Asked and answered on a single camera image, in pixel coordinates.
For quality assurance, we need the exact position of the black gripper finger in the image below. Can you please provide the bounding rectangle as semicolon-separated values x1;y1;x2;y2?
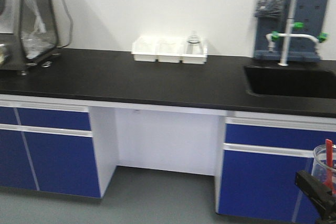
295;170;335;220

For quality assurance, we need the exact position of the red plastic stirrer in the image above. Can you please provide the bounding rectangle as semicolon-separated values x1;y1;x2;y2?
324;139;334;191

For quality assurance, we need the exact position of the clear glass beaker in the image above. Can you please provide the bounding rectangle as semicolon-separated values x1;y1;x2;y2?
311;144;335;197

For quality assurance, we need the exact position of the blue right cabinet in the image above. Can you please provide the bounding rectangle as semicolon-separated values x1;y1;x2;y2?
215;116;335;223

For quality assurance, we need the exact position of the blue cabinet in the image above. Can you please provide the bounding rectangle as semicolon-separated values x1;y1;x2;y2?
1;102;102;198
215;116;335;223

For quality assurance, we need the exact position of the black sink basin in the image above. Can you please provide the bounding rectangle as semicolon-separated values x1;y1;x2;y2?
244;66;335;99

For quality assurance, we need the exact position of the white lab faucet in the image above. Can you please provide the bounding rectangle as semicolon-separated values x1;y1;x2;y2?
266;0;328;67

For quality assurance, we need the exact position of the grey pegboard drying rack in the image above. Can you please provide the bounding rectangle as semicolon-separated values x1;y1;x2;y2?
253;0;328;62

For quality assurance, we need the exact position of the white tray right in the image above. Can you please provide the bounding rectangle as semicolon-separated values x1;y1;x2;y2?
182;37;208;65

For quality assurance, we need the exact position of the white tray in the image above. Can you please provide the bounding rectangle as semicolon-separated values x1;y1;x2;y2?
182;37;208;65
156;37;182;63
131;36;159;62

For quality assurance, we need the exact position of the glass conical flask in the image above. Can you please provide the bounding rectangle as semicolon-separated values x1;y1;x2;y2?
186;31;203;55

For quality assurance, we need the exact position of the white tray middle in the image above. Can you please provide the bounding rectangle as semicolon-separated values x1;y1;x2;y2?
156;37;182;63

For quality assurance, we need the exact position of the white tray left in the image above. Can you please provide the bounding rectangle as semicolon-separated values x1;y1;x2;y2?
131;36;159;62

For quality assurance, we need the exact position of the blue left cabinet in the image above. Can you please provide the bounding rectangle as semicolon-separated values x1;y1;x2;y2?
1;102;102;198

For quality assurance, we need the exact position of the stainless steel lab appliance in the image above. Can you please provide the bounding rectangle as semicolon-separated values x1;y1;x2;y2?
1;0;62;76

